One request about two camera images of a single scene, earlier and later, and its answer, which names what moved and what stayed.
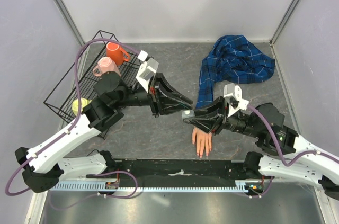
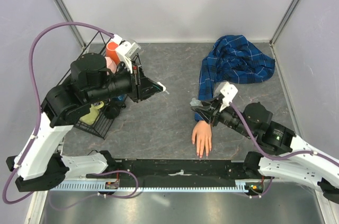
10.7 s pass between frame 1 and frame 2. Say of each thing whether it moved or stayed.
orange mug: stayed
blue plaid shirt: stayed
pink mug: stayed
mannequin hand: stayed
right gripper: moved
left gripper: moved
